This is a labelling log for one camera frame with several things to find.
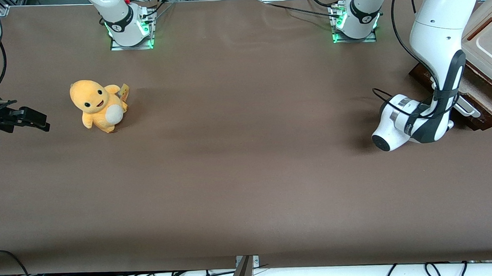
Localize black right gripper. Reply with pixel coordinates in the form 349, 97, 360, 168
0, 96, 52, 135

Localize long black table cable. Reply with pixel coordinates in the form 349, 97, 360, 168
261, 0, 341, 22

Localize black cable bundle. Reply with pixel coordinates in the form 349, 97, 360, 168
136, 0, 178, 24

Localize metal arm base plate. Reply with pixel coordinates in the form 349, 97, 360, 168
108, 8, 158, 52
330, 1, 378, 45

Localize brown table cover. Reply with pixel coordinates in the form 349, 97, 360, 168
0, 0, 492, 276

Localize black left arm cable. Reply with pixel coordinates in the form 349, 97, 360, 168
367, 0, 460, 122

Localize orange plush toy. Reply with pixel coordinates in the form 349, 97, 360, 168
69, 77, 132, 136

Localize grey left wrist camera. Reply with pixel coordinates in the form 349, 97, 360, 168
453, 94, 482, 120

